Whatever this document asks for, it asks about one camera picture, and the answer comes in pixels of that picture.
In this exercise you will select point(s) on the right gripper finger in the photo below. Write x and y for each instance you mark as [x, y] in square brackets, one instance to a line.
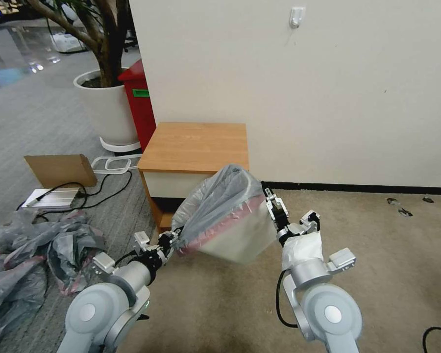
[280, 210]
[269, 198]

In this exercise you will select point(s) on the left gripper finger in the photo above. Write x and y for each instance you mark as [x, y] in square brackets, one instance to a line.
[173, 245]
[172, 234]

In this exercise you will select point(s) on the white trash can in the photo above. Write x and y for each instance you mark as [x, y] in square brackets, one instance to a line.
[239, 239]

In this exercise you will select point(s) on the grey translucent garbage bag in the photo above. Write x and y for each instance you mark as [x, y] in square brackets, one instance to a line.
[213, 195]

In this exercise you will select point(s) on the crumpled grey garbage bag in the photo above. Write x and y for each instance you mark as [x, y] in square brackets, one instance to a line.
[75, 257]
[11, 279]

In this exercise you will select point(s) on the wooden bedside cabinet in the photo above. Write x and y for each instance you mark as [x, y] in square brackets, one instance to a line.
[194, 147]

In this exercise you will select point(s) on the black baseboard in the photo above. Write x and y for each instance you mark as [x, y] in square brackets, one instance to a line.
[371, 186]

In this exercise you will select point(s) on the small dark floor scrap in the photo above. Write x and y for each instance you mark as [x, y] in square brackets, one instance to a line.
[428, 199]
[405, 212]
[392, 201]

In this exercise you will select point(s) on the white pot saucer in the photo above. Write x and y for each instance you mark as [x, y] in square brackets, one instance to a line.
[117, 146]

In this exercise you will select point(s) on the silver metal box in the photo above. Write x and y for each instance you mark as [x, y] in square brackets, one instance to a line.
[51, 199]

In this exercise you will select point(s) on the brown cardboard piece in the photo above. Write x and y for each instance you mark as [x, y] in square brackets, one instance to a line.
[60, 171]

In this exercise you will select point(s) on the white plant pot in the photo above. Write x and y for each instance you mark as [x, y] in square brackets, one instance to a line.
[106, 110]

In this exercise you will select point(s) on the red bin with green label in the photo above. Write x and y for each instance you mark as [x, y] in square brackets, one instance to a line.
[139, 95]

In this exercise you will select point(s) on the black office chair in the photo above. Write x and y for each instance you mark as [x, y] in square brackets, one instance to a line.
[129, 38]

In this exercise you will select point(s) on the brown tree trunk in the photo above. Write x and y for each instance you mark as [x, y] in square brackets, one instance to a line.
[104, 44]

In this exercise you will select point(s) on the white floor appliance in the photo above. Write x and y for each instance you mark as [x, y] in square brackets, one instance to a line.
[66, 42]

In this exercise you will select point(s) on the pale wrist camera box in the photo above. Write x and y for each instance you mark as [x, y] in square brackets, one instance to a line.
[142, 239]
[309, 224]

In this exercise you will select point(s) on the white wall hook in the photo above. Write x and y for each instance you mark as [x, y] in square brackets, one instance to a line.
[296, 16]

